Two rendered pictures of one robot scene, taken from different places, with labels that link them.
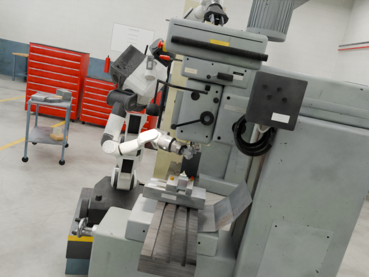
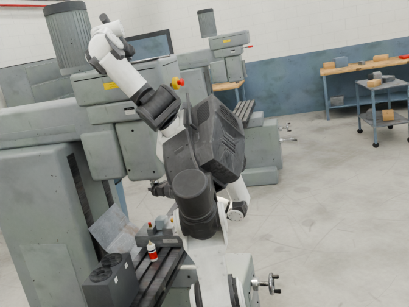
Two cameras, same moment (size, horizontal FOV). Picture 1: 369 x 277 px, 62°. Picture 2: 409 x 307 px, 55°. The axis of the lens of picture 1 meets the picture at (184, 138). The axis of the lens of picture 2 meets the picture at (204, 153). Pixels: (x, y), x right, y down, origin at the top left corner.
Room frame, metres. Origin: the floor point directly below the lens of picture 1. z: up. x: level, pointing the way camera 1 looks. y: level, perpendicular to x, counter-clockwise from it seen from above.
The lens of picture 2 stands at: (3.43, 0.82, 1.97)
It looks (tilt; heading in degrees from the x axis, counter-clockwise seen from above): 17 degrees down; 197
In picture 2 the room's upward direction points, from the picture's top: 11 degrees counter-clockwise
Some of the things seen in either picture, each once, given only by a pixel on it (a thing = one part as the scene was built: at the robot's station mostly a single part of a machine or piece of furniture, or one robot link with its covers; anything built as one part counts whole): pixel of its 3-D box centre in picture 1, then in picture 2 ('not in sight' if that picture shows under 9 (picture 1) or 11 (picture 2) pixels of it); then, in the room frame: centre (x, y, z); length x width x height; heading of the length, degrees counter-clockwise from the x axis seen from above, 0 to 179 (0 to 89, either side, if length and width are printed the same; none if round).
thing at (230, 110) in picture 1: (234, 117); (112, 148); (1.63, -0.24, 1.47); 0.24 x 0.19 x 0.26; 179
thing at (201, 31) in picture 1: (214, 44); (127, 80); (1.63, -0.06, 1.81); 0.47 x 0.26 x 0.16; 89
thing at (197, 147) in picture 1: (190, 157); (112, 285); (2.18, -0.08, 1.03); 0.22 x 0.12 x 0.20; 1
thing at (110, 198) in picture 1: (122, 190); not in sight; (2.34, 0.42, 0.59); 0.64 x 0.52 x 0.33; 14
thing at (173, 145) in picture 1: (175, 146); (167, 189); (1.67, 0.04, 1.23); 0.13 x 0.12 x 0.10; 154
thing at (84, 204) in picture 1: (83, 212); not in sight; (2.04, 0.62, 0.50); 0.20 x 0.05 x 0.20; 14
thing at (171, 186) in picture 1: (172, 183); (172, 225); (1.66, 0.02, 1.02); 0.15 x 0.06 x 0.04; 178
